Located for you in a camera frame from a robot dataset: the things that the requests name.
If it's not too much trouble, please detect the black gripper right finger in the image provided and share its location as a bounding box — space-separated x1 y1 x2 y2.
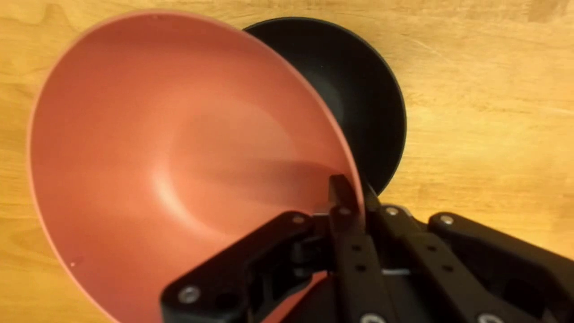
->
361 184 574 323

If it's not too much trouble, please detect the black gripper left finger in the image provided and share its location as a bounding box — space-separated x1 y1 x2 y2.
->
158 171 398 323

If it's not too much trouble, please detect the pink bowl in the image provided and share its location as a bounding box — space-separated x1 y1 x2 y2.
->
25 8 368 323

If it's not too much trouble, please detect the black bowl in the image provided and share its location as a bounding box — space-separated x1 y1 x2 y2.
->
242 15 411 197

